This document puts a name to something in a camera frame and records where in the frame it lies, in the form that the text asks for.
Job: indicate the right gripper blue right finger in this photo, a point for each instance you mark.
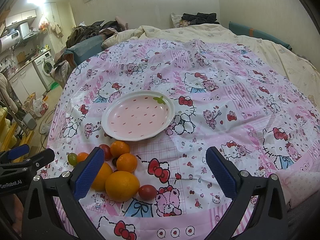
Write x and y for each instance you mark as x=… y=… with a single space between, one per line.
x=224 y=171

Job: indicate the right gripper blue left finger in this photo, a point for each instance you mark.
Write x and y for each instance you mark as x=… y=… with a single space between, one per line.
x=85 y=173

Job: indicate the small mandarin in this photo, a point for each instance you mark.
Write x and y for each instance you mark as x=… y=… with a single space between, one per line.
x=119 y=148
x=127 y=162
x=81 y=156

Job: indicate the green grape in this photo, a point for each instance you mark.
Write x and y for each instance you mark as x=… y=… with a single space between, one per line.
x=72 y=159

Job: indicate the large orange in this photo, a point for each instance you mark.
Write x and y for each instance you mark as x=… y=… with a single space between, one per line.
x=121 y=186
x=100 y=180

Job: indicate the small mandarin top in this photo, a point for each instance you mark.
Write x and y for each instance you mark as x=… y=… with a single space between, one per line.
x=119 y=148

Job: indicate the large orange front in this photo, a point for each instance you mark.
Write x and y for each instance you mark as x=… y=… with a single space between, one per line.
x=121 y=186

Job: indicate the red cherry tomato front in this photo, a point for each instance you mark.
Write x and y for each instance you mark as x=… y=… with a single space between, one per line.
x=147 y=192

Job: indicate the yellow wooden rack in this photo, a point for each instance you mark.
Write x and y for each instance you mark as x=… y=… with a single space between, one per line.
x=12 y=137

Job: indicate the red white plastic bag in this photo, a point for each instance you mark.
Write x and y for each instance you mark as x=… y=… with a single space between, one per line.
x=40 y=107

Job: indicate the pink strawberry pattern plate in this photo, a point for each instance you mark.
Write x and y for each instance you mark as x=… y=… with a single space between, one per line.
x=138 y=116

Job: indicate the pink Hello Kitty cloth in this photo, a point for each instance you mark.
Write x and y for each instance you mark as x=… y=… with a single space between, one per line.
x=189 y=201

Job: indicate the white washing machine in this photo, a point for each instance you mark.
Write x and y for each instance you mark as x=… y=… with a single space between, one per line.
x=44 y=65

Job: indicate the white water heater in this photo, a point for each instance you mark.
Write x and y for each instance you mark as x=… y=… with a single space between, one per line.
x=9 y=40

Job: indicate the dark clothes pile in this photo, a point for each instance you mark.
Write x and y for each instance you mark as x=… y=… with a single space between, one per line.
x=84 y=32

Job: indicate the teal headboard cushion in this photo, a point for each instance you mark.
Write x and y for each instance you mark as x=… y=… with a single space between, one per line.
x=240 y=29

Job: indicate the black clothes on pillow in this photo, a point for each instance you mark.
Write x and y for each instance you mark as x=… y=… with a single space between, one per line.
x=199 y=18

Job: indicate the teal bed frame edge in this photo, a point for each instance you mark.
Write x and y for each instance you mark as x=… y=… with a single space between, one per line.
x=83 y=50

